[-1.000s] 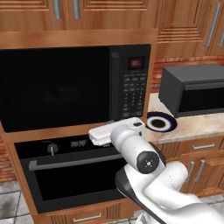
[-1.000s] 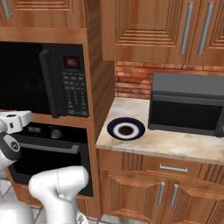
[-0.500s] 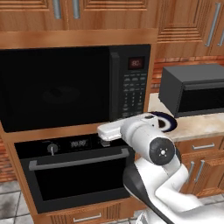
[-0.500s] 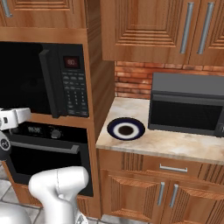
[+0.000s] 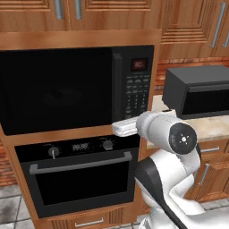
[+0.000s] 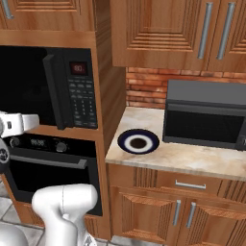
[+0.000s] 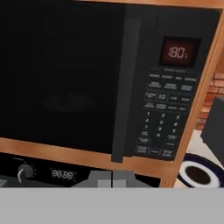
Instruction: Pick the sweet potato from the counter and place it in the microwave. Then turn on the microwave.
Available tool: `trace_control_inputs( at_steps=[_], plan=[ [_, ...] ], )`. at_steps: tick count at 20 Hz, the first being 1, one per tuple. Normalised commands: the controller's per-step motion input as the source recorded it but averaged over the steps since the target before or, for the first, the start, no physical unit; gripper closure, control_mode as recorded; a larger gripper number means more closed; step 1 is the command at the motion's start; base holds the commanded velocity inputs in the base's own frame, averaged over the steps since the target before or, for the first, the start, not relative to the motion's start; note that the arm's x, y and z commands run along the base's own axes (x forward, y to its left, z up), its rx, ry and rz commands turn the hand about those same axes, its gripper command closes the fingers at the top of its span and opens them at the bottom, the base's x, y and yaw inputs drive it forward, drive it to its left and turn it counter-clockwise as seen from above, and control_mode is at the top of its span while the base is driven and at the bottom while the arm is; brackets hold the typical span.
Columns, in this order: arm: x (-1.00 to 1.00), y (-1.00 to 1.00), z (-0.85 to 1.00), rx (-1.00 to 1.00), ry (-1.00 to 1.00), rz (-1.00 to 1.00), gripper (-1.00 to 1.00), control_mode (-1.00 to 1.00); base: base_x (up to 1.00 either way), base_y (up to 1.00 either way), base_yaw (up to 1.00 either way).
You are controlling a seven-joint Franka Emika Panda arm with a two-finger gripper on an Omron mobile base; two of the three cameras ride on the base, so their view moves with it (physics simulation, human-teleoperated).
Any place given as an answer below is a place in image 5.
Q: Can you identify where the black microwave door handle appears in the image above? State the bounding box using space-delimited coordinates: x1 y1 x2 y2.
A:
112 53 124 123

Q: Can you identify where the grey oven door handle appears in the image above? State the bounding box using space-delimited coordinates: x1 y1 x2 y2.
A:
29 150 133 175

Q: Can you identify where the black microwave door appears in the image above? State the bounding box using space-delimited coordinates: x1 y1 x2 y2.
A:
0 47 123 137

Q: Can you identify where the black toaster oven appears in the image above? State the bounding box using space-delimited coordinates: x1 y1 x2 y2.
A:
161 64 229 121

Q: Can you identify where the wooden drawer front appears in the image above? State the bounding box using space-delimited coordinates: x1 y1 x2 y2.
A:
47 208 124 229
198 139 229 160

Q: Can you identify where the grey cupboard handle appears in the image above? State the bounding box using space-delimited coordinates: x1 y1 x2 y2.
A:
54 0 64 21
73 0 83 21
209 2 227 49
222 29 229 48
199 163 210 188

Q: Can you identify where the wooden cupboard door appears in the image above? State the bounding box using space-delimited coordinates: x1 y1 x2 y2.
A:
0 0 71 32
69 0 164 31
160 0 224 59
184 160 229 204
214 0 229 58

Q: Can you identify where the black oven knob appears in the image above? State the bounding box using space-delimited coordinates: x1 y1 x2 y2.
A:
47 146 60 160
102 140 115 151

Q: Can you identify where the black microwave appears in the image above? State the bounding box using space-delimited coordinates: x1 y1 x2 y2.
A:
0 45 155 137

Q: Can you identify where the grey drawer handle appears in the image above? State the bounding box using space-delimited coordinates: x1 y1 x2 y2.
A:
74 217 105 228
199 145 221 154

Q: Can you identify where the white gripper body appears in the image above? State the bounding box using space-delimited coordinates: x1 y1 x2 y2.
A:
111 117 139 138

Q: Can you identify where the black oven door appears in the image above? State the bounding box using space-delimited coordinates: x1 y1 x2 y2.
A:
20 148 140 219

